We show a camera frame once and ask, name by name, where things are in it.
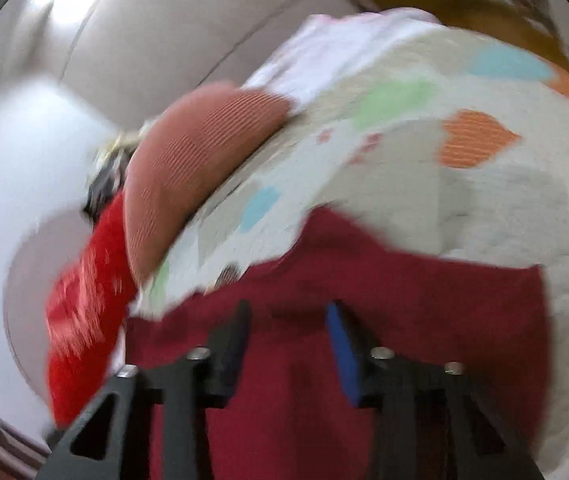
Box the white wardrobe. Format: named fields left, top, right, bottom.
left=0, top=0, right=365, bottom=133

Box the patchwork bed cover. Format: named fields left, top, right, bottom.
left=137, top=25, right=569, bottom=480

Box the pink pillow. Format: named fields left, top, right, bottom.
left=123, top=81, right=295, bottom=283

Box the dark red shirt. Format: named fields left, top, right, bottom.
left=125, top=206, right=551, bottom=480

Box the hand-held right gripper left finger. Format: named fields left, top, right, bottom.
left=34, top=300, right=252, bottom=480

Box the red embroidered quilt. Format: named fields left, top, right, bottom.
left=44, top=190, right=140, bottom=428

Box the white padded headboard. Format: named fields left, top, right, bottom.
left=3, top=207, right=95, bottom=406

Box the pile of clothes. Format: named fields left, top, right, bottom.
left=82, top=127, right=152, bottom=221

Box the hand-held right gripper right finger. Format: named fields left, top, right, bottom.
left=326, top=301, right=547, bottom=480

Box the white bed sheet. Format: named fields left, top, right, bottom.
left=242, top=7, right=440, bottom=106

